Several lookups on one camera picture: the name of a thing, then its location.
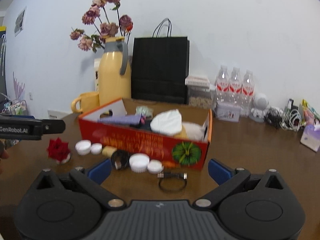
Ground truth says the white plastic lid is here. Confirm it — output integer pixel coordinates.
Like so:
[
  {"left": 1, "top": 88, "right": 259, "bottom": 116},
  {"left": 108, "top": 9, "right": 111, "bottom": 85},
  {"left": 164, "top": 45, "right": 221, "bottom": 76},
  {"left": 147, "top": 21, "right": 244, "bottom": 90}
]
[{"left": 129, "top": 153, "right": 150, "bottom": 173}]

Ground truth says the red rose flower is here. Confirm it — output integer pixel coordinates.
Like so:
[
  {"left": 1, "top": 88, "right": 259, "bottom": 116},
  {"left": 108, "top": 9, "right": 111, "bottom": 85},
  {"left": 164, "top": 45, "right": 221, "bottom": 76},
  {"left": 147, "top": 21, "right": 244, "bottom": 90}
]
[{"left": 47, "top": 138, "right": 71, "bottom": 165}]

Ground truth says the yellow white plush toy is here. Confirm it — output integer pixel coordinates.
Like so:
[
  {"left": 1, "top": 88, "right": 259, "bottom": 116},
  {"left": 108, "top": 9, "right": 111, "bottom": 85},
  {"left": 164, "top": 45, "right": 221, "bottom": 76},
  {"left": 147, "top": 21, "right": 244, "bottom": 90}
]
[{"left": 174, "top": 122, "right": 204, "bottom": 141}]

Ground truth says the purple woven cloth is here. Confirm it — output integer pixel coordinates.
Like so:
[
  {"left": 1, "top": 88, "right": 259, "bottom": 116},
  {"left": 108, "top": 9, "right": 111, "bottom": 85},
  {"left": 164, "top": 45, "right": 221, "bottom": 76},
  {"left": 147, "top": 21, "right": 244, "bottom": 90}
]
[{"left": 98, "top": 115, "right": 142, "bottom": 125}]

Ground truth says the white fabric mask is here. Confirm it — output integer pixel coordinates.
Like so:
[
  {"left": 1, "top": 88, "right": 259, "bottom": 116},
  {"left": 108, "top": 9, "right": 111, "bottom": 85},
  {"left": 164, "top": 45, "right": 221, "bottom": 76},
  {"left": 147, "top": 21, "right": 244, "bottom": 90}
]
[{"left": 150, "top": 109, "right": 182, "bottom": 136}]

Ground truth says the clear plastic bag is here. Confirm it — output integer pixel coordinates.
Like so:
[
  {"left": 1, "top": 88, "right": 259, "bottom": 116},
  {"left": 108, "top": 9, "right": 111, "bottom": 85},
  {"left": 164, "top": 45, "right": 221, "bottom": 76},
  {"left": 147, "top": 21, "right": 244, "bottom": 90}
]
[{"left": 136, "top": 106, "right": 153, "bottom": 118}]

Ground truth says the person left hand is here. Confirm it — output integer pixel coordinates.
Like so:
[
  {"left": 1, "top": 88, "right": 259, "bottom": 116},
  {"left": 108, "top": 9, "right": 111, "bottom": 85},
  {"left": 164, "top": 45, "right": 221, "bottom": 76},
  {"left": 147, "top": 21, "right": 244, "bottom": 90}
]
[{"left": 0, "top": 141, "right": 9, "bottom": 161}]

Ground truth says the metal rack shelf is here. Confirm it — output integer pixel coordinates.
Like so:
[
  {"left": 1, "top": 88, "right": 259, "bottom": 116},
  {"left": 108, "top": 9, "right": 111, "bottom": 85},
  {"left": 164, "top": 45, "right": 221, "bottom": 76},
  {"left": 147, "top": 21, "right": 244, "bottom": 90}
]
[{"left": 1, "top": 100, "right": 29, "bottom": 115}]

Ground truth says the yellow sponge block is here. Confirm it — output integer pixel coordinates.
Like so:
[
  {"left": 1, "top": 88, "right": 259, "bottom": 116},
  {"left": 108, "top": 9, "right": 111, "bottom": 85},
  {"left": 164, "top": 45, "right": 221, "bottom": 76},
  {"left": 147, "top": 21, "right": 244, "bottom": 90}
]
[{"left": 101, "top": 146, "right": 117, "bottom": 158}]

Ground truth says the small white cap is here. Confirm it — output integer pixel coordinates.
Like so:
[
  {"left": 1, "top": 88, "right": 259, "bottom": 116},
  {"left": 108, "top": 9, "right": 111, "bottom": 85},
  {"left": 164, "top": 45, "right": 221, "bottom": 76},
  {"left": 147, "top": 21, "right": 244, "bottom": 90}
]
[{"left": 90, "top": 143, "right": 103, "bottom": 155}]

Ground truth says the black tape roll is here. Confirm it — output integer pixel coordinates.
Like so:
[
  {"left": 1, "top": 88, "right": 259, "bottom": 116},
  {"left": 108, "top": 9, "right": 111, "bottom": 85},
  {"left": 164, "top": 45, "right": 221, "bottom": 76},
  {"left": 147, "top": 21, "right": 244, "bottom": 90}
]
[{"left": 111, "top": 150, "right": 130, "bottom": 170}]

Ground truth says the white jar lid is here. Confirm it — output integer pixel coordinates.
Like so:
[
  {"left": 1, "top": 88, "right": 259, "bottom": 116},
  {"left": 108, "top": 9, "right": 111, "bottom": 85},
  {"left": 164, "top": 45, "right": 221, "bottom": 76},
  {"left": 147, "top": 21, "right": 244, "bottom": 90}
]
[{"left": 75, "top": 140, "right": 92, "bottom": 155}]

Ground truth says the orange dried peel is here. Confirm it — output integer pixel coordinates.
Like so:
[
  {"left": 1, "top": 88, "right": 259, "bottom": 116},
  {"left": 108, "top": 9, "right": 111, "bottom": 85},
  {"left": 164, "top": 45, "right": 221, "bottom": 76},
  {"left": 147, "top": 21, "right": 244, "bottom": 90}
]
[{"left": 162, "top": 161, "right": 176, "bottom": 168}]

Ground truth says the red cardboard box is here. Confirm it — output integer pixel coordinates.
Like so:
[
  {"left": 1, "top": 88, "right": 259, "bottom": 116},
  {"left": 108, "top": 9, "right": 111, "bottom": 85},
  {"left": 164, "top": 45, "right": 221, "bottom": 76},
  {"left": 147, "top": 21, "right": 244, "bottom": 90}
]
[{"left": 78, "top": 99, "right": 213, "bottom": 170}]

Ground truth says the small white cap two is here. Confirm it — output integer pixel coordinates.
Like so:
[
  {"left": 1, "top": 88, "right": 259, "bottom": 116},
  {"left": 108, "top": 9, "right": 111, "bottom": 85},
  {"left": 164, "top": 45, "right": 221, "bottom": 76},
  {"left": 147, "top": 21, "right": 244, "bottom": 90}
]
[{"left": 147, "top": 160, "right": 164, "bottom": 174}]

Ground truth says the small white tin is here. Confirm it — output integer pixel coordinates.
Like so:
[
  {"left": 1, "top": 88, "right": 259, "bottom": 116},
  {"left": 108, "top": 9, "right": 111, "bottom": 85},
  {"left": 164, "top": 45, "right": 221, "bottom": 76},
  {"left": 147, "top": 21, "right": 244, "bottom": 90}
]
[{"left": 214, "top": 102, "right": 241, "bottom": 122}]

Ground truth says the yellow mug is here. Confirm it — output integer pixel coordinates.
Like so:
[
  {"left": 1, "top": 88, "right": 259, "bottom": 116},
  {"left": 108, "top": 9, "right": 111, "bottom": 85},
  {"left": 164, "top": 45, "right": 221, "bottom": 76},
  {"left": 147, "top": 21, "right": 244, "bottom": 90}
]
[{"left": 71, "top": 92, "right": 100, "bottom": 113}]

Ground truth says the clear nut container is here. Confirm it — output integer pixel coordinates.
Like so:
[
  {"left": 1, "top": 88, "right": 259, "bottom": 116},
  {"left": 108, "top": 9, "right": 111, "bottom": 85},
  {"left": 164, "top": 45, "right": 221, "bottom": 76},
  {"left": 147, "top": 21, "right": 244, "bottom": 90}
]
[{"left": 188, "top": 86, "right": 214, "bottom": 109}]

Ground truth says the white robot toy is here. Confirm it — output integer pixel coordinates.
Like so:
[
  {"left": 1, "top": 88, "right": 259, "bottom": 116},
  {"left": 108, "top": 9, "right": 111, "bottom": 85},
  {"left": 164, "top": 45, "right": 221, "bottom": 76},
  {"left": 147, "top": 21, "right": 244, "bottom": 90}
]
[{"left": 249, "top": 93, "right": 269, "bottom": 123}]

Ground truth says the left water bottle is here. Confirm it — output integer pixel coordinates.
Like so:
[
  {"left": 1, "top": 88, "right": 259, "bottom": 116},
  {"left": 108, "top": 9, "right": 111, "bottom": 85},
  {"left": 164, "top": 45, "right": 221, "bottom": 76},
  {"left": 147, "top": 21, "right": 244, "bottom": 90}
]
[{"left": 215, "top": 65, "right": 229, "bottom": 102}]

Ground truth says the water bottle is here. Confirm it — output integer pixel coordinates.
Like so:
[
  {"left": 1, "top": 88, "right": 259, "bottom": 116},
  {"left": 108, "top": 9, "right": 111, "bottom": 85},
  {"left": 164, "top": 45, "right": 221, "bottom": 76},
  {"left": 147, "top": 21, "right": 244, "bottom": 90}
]
[
  {"left": 241, "top": 70, "right": 255, "bottom": 116},
  {"left": 229, "top": 67, "right": 242, "bottom": 106},
  {"left": 215, "top": 65, "right": 229, "bottom": 102}
]

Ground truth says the right water bottle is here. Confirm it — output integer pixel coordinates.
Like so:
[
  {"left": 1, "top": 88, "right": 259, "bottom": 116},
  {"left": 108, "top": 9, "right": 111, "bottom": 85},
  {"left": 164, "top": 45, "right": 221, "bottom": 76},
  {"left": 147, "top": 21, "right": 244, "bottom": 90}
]
[{"left": 241, "top": 70, "right": 255, "bottom": 116}]

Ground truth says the middle water bottle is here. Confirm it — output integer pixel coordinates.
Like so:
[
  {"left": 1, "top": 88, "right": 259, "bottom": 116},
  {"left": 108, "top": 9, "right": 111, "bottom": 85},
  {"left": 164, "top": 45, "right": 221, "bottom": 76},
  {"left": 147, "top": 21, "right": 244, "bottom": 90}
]
[{"left": 229, "top": 67, "right": 242, "bottom": 106}]

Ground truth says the white flat box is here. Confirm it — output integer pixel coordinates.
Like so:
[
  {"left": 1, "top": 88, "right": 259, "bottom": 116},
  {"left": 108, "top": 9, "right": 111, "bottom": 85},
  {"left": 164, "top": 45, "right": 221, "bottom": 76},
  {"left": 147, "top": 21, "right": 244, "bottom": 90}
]
[{"left": 185, "top": 75, "right": 210, "bottom": 88}]

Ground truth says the purple tissue box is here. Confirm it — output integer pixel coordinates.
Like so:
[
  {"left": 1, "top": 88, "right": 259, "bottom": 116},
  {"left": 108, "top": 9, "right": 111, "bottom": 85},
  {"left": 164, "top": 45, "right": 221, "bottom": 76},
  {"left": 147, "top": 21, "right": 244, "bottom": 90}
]
[{"left": 300, "top": 125, "right": 320, "bottom": 152}]

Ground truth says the yellow thermos jug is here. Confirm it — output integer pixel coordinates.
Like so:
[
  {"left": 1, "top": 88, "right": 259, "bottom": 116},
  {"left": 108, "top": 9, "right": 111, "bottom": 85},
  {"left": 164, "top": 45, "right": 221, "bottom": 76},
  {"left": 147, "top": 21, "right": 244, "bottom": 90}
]
[{"left": 98, "top": 36, "right": 131, "bottom": 105}]

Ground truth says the colourful snack bag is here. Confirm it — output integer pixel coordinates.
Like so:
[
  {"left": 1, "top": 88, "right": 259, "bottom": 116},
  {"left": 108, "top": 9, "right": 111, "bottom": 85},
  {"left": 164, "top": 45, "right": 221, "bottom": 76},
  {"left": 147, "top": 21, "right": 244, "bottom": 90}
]
[{"left": 302, "top": 99, "right": 320, "bottom": 125}]

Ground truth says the milk carton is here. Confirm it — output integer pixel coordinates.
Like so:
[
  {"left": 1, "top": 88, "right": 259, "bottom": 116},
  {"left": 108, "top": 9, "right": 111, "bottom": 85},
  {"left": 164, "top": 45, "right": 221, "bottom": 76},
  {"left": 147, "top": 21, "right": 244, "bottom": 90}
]
[{"left": 94, "top": 58, "right": 101, "bottom": 92}]

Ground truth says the black paper bag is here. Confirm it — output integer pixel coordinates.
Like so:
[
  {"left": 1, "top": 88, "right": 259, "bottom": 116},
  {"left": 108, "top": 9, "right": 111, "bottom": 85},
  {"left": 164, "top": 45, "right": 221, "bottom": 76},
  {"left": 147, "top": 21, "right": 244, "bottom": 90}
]
[{"left": 131, "top": 18, "right": 190, "bottom": 105}]

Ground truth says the dried pink rose bouquet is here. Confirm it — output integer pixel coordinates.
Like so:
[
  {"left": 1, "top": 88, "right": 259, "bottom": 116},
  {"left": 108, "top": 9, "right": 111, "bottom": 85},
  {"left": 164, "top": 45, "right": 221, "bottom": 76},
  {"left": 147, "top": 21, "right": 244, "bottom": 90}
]
[{"left": 69, "top": 0, "right": 133, "bottom": 53}]

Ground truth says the tangled cables pile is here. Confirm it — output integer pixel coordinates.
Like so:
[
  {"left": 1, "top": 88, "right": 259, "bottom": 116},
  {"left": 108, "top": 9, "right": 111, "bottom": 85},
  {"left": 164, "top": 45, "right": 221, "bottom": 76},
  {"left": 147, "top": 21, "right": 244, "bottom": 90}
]
[{"left": 264, "top": 98, "right": 306, "bottom": 132}]

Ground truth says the wall poster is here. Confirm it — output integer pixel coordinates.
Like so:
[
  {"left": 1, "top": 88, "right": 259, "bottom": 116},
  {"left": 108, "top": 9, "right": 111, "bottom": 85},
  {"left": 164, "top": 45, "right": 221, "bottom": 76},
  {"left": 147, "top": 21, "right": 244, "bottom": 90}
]
[{"left": 14, "top": 7, "right": 27, "bottom": 37}]

